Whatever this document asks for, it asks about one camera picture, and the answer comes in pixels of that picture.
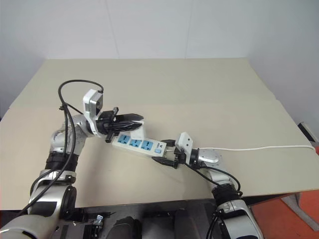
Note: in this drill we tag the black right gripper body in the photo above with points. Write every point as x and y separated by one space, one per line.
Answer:
180 159

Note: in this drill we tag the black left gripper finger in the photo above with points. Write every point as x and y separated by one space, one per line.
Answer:
130 117
128 125

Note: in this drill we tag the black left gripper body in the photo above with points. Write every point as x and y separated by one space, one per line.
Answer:
107 123

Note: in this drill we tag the white charger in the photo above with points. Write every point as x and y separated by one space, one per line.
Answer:
138 133

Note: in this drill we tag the white power strip blue sockets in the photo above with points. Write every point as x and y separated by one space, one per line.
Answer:
134 144

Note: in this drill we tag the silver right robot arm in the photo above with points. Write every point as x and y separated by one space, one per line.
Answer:
211 158

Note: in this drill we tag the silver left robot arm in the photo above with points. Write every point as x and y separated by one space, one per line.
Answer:
58 143

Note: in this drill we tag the small dark rounded shape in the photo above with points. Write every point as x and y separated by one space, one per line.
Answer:
124 227

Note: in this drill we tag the small metal clamp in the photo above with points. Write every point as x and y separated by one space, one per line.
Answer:
98 220

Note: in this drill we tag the grey table leg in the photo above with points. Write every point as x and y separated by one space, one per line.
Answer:
296 202

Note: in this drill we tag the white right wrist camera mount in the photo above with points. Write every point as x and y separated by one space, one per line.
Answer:
185 142

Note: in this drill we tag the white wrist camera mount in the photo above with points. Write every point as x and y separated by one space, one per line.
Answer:
90 104
185 142

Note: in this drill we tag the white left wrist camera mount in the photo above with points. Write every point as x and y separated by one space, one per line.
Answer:
90 104

